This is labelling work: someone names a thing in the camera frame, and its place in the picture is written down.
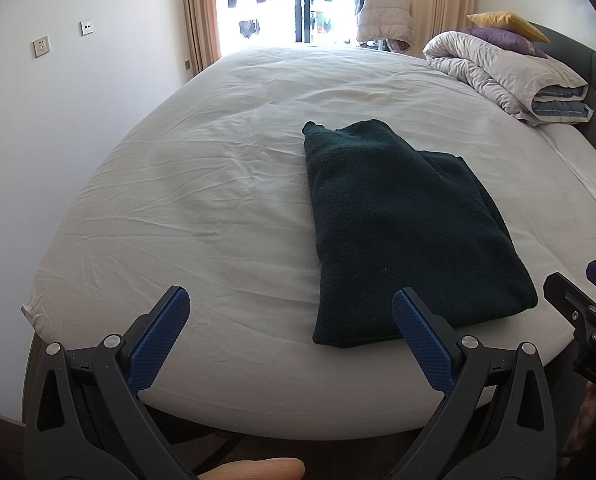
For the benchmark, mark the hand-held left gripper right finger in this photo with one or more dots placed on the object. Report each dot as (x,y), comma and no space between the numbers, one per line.
(423,340)

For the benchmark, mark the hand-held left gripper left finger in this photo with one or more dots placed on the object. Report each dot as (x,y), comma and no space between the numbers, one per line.
(162,335)

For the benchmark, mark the dark green sweater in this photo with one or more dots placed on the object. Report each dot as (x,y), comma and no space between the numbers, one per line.
(403,220)

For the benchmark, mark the person's right forearm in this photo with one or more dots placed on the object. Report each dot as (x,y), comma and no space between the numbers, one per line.
(583,420)

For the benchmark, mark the person's left hand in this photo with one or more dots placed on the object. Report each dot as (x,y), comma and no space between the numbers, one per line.
(258,469)

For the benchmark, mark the bed with white sheet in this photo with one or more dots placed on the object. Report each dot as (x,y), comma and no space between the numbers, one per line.
(177,210)

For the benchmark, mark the folded grey duvet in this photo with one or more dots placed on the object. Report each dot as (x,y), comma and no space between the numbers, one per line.
(493,67)

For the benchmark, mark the purple pillow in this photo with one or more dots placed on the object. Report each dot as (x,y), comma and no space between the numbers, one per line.
(503,39)

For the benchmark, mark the yellow pillow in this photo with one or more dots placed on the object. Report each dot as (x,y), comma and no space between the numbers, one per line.
(505,21)

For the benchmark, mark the small dark hanging garment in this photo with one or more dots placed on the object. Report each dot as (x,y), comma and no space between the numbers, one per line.
(249,28)

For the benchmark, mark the white puffer vest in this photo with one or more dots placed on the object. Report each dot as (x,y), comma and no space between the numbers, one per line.
(383,15)

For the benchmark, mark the white wall socket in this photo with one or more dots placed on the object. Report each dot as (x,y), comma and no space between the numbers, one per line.
(41,46)

